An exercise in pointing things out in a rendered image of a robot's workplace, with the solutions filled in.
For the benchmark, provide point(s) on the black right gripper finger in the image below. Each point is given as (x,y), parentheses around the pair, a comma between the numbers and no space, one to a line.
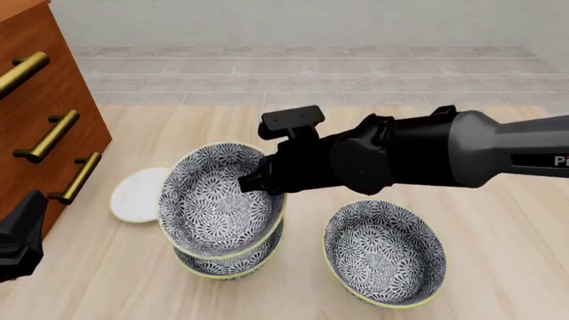
(251,182)

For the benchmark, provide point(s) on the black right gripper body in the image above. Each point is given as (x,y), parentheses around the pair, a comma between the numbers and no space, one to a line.
(275,173)

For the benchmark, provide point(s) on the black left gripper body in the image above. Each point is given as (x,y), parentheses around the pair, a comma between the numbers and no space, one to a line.
(20,260)

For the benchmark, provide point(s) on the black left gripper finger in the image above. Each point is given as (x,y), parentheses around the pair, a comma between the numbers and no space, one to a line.
(31,216)

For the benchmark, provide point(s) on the black white patterned bowl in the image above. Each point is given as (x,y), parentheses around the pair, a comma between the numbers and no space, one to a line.
(382,253)
(222,269)
(209,206)

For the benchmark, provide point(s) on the grey and black right robot arm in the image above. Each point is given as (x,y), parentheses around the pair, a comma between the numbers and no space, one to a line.
(444,153)

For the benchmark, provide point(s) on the small flat plate on stalk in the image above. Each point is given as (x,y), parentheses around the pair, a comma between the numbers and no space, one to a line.
(291,121)

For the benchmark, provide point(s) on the wooden cabinet drawer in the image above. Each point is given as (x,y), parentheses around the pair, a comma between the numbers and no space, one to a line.
(31,36)
(26,133)
(66,170)

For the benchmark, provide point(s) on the white plate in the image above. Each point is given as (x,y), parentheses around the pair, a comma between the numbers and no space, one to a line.
(133,196)

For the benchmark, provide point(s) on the wooden cabinet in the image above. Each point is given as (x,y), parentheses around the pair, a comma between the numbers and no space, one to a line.
(66,83)

